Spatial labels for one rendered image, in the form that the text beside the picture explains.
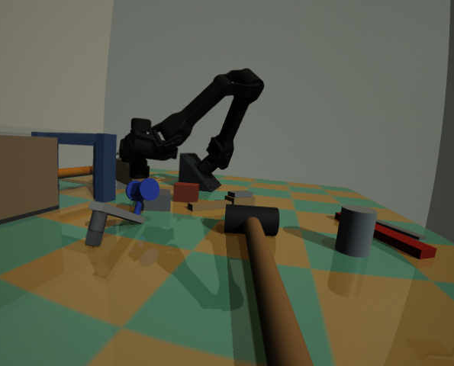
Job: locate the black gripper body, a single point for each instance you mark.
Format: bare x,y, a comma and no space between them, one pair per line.
140,168

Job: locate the grey cylinder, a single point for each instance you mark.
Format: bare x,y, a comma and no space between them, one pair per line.
356,230

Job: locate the black mallet with brown handle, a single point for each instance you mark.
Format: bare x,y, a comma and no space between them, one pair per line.
282,338

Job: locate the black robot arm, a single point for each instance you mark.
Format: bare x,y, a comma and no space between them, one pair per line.
178,127

